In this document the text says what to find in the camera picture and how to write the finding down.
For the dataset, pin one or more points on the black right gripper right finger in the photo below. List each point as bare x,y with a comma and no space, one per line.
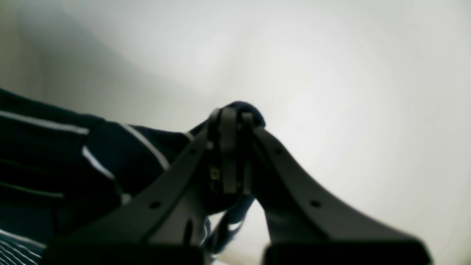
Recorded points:
307,223

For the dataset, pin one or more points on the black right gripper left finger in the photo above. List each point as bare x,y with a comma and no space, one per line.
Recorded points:
164,224

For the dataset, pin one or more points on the navy white striped t-shirt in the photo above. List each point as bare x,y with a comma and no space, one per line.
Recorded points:
61,169

